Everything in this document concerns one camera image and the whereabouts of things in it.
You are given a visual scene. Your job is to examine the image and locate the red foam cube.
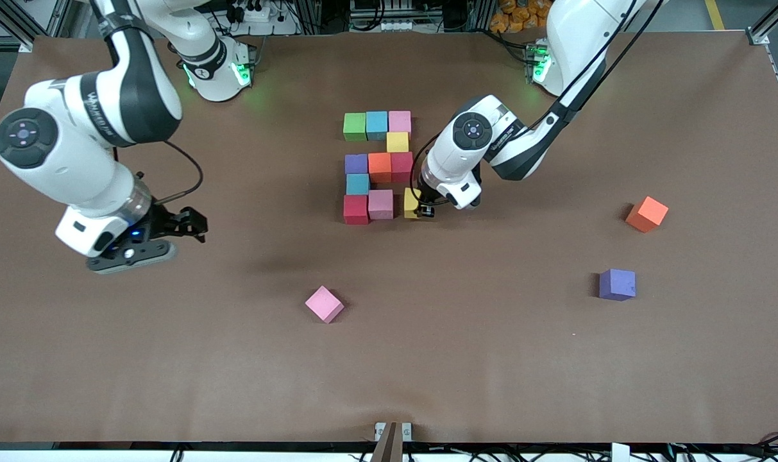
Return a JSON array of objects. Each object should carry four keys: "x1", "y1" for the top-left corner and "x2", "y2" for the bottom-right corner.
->
[
  {"x1": 343, "y1": 194, "x2": 370, "y2": 225},
  {"x1": 391, "y1": 152, "x2": 414, "y2": 184}
]

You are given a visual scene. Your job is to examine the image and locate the orange foam cube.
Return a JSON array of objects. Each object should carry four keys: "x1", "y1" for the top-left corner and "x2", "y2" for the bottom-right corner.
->
[
  {"x1": 625, "y1": 196, "x2": 670, "y2": 233},
  {"x1": 368, "y1": 152, "x2": 393, "y2": 184}
]

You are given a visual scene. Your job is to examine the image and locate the green foam cube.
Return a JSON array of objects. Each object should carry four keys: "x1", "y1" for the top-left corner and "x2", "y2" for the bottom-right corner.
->
[{"x1": 343, "y1": 113, "x2": 368, "y2": 142}]

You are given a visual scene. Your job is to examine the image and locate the brown table cover sheet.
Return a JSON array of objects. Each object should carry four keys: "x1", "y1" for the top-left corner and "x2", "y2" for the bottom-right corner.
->
[{"x1": 0, "y1": 31, "x2": 778, "y2": 445}]

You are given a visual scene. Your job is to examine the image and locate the grey electronics box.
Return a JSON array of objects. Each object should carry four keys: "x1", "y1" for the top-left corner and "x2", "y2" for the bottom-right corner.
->
[{"x1": 350, "y1": 0, "x2": 441, "y2": 31}]

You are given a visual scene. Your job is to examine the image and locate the pile of orange objects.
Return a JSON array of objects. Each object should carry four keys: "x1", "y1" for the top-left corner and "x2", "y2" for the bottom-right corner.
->
[{"x1": 491, "y1": 0, "x2": 553, "y2": 34}]

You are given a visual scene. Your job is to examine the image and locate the white power strip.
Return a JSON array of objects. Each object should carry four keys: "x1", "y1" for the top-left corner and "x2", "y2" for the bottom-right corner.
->
[{"x1": 225, "y1": 0, "x2": 300, "y2": 36}]

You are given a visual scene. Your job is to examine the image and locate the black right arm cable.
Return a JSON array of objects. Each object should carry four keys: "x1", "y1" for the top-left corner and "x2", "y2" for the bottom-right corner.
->
[{"x1": 153, "y1": 140, "x2": 205, "y2": 206}]

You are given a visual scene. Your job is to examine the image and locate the aluminium frame profile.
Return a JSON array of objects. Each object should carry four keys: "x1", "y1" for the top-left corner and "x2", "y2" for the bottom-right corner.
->
[
  {"x1": 0, "y1": 0, "x2": 75, "y2": 53},
  {"x1": 747, "y1": 0, "x2": 778, "y2": 132}
]

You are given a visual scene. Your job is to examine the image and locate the metal table edge bracket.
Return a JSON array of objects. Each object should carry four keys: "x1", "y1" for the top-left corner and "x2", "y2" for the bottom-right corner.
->
[{"x1": 375, "y1": 422, "x2": 412, "y2": 442}]

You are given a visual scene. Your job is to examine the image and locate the brown tapered post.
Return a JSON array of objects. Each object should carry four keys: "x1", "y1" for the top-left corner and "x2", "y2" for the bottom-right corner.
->
[{"x1": 371, "y1": 422, "x2": 403, "y2": 462}]

